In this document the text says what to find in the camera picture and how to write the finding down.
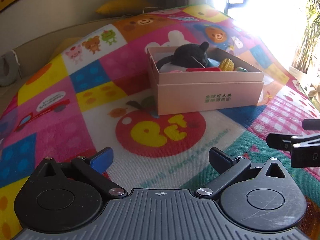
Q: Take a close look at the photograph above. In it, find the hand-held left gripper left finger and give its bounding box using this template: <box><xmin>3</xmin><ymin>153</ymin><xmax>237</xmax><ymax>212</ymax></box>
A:
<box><xmin>32</xmin><ymin>147</ymin><xmax>128</xmax><ymax>198</ymax></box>

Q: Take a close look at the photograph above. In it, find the yellow corn toy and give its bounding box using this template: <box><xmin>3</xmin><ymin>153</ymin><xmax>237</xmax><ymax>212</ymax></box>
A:
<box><xmin>219</xmin><ymin>58</ymin><xmax>235</xmax><ymax>72</ymax></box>

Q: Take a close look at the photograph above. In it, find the colourful cartoon play mat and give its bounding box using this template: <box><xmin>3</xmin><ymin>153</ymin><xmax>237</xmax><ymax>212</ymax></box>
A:
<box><xmin>0</xmin><ymin>4</ymin><xmax>320</xmax><ymax>240</ymax></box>

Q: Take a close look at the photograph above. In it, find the grey neck pillow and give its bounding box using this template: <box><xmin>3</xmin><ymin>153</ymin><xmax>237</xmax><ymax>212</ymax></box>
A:
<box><xmin>0</xmin><ymin>50</ymin><xmax>20</xmax><ymax>87</ymax></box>

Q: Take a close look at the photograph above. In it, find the white and red foam rocket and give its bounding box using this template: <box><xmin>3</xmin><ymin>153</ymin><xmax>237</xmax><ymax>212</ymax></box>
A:
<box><xmin>159</xmin><ymin>62</ymin><xmax>220</xmax><ymax>73</ymax></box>

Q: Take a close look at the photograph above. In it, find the pink cardboard box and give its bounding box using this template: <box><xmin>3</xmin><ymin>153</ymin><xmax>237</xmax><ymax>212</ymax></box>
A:
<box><xmin>146</xmin><ymin>45</ymin><xmax>265</xmax><ymax>116</ymax></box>

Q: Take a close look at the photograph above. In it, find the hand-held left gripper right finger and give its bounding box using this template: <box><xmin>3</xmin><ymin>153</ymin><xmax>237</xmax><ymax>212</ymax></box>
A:
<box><xmin>195</xmin><ymin>147</ymin><xmax>288</xmax><ymax>198</ymax></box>

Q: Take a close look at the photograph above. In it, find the black plush cat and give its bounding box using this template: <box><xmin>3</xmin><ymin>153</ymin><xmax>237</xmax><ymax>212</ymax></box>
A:
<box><xmin>156</xmin><ymin>41</ymin><xmax>213</xmax><ymax>72</ymax></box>

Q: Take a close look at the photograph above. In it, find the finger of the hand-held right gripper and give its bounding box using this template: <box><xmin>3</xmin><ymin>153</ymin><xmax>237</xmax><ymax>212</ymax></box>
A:
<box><xmin>302</xmin><ymin>119</ymin><xmax>320</xmax><ymax>130</ymax></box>
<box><xmin>266</xmin><ymin>133</ymin><xmax>320</xmax><ymax>152</ymax></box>

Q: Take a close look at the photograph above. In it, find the yellow cushion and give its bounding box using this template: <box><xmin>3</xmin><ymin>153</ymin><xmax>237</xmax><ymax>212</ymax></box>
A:
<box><xmin>95</xmin><ymin>0</ymin><xmax>155</xmax><ymax>15</ymax></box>

